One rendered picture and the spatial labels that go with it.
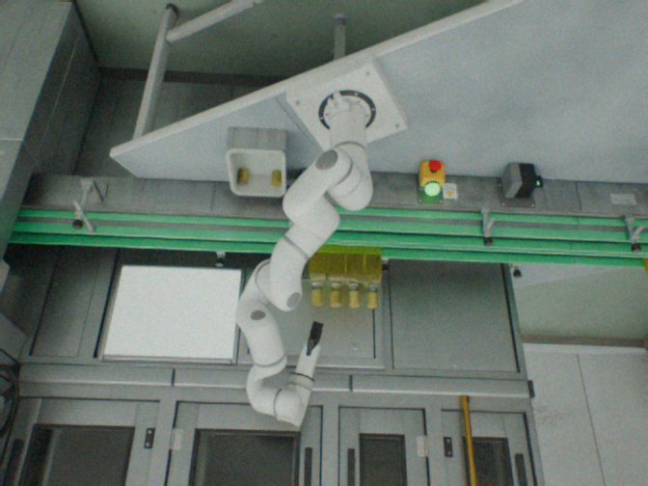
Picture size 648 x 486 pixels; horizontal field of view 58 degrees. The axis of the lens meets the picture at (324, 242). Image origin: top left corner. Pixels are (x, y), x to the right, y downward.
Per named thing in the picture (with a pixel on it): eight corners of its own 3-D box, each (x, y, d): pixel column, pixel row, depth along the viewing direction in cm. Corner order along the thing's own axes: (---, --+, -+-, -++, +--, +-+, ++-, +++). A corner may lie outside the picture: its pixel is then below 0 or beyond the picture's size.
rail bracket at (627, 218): (617, 216, 186) (628, 253, 179) (630, 203, 180) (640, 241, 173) (630, 217, 186) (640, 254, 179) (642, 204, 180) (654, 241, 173)
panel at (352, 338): (121, 266, 200) (100, 362, 183) (119, 261, 197) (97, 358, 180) (380, 276, 203) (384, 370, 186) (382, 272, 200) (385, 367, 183)
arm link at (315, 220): (296, 246, 147) (259, 212, 135) (359, 176, 148) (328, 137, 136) (316, 263, 140) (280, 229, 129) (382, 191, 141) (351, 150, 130)
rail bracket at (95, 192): (95, 186, 192) (80, 245, 181) (79, 154, 178) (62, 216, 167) (110, 187, 193) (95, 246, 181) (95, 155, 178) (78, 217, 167)
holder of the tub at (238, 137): (235, 181, 194) (233, 201, 190) (229, 125, 171) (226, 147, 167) (286, 183, 195) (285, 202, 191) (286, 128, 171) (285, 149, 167)
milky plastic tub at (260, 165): (233, 173, 190) (231, 195, 185) (228, 126, 170) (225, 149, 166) (286, 175, 190) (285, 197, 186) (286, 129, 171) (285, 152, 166)
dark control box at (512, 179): (500, 175, 189) (503, 198, 185) (508, 161, 182) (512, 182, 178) (526, 177, 189) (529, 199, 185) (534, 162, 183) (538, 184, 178)
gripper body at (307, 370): (311, 391, 172) (322, 356, 177) (313, 381, 163) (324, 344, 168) (287, 383, 172) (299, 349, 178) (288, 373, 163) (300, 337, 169)
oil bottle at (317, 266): (310, 231, 196) (308, 288, 186) (310, 222, 192) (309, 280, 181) (326, 231, 197) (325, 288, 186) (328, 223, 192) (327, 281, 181)
